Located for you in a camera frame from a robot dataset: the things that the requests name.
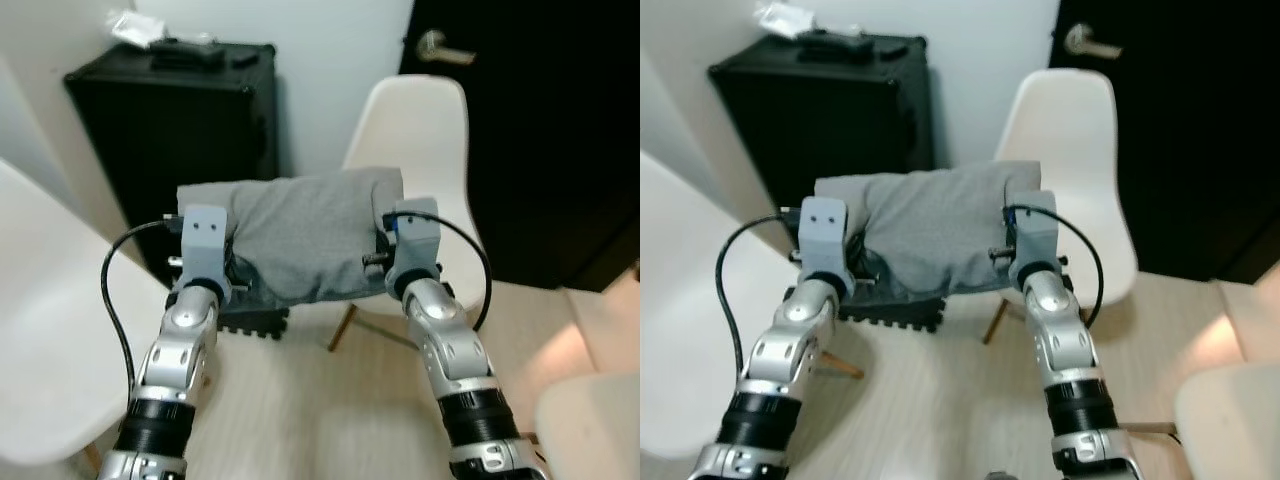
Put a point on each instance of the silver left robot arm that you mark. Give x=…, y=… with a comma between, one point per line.
x=175, y=350
x=785, y=360

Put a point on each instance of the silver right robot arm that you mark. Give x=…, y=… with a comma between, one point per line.
x=1065, y=350
x=455, y=360

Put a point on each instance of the white shell chair wooden legs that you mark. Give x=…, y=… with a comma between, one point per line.
x=1230, y=425
x=50, y=330
x=1065, y=120
x=685, y=330
x=420, y=130
x=590, y=430

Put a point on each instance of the black foam mat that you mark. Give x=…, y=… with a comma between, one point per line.
x=255, y=322
x=895, y=315

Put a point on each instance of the black equipment case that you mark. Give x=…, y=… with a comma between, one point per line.
x=170, y=120
x=820, y=120

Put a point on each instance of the black door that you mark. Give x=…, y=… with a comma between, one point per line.
x=1200, y=140
x=560, y=150

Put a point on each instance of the small black block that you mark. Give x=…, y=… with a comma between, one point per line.
x=894, y=50
x=245, y=61

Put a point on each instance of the flat black device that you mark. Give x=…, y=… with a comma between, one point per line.
x=833, y=46
x=188, y=54

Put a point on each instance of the clear plastic bag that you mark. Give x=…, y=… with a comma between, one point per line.
x=137, y=28
x=782, y=20

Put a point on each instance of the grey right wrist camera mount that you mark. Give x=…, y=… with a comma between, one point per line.
x=415, y=240
x=1038, y=235

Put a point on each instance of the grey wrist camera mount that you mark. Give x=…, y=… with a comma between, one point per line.
x=415, y=240
x=823, y=235
x=1038, y=235
x=205, y=240

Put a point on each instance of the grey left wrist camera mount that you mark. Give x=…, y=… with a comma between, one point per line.
x=823, y=235
x=205, y=240

